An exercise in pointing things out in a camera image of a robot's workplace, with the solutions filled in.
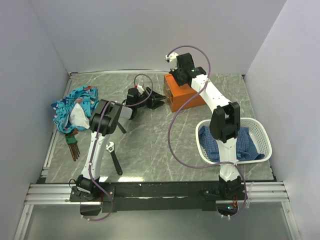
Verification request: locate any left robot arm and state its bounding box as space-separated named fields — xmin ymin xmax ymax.
xmin=70 ymin=86 xmax=166 ymax=202

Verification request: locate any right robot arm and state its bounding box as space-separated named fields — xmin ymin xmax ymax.
xmin=165 ymin=51 xmax=241 ymax=200

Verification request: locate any black base crossbar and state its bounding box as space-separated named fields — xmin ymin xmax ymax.
xmin=69 ymin=181 xmax=247 ymax=212

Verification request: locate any white plastic basket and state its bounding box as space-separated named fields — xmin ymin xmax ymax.
xmin=195 ymin=117 xmax=272 ymax=165

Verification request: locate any green hex key set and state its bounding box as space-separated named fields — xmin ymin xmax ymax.
xmin=65 ymin=131 xmax=80 ymax=162

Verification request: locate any clear plastic drawer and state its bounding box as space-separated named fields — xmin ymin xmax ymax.
xmin=163 ymin=85 xmax=173 ymax=108

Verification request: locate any blue checked cloth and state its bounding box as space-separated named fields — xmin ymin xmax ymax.
xmin=198 ymin=125 xmax=265 ymax=163

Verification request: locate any black handled hammer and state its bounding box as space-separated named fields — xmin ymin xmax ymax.
xmin=117 ymin=122 xmax=127 ymax=134

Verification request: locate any orange drawer cabinet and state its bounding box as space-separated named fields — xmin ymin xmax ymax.
xmin=163 ymin=74 xmax=197 ymax=113

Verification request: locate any turquoise shark print cloth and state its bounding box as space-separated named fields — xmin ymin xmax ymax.
xmin=51 ymin=85 xmax=99 ymax=134

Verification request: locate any black adjustable wrench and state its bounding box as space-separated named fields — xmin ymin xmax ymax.
xmin=106 ymin=141 xmax=123 ymax=176

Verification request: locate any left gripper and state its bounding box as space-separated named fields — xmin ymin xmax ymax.
xmin=135 ymin=87 xmax=167 ymax=110

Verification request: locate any aluminium rail frame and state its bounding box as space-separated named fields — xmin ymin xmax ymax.
xmin=13 ymin=71 xmax=302 ymax=240

